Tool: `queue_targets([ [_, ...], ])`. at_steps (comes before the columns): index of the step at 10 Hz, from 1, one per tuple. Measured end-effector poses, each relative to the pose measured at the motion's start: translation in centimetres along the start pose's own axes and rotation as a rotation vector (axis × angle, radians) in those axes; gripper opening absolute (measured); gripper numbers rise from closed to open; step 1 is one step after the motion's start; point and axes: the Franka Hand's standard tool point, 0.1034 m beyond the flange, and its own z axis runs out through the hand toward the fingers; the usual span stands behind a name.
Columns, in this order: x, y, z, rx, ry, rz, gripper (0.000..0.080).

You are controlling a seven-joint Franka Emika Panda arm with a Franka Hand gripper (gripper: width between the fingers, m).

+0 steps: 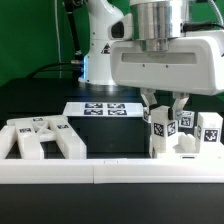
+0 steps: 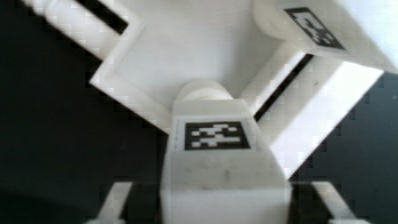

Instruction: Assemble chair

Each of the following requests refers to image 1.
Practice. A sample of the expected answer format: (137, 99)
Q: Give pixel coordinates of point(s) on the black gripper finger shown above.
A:
(176, 111)
(148, 96)

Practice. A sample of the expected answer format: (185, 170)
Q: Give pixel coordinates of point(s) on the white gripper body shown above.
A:
(193, 64)

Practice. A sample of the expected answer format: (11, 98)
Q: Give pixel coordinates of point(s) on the white chair seat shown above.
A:
(184, 146)

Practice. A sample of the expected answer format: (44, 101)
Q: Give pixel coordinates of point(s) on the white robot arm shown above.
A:
(156, 46)

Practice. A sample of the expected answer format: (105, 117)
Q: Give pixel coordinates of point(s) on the white chair backrest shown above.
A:
(31, 132)

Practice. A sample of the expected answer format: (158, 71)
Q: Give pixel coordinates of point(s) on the white tagged cube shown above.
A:
(187, 119)
(146, 115)

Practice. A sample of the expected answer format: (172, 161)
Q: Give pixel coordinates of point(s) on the white tagged cube right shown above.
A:
(187, 119)

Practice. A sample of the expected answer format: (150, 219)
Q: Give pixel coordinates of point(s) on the white base tag plate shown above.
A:
(103, 109)

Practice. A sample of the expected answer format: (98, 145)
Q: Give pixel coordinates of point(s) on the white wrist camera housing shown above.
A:
(123, 29)

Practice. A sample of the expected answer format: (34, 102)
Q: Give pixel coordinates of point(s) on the white U-shaped frame wall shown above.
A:
(99, 171)

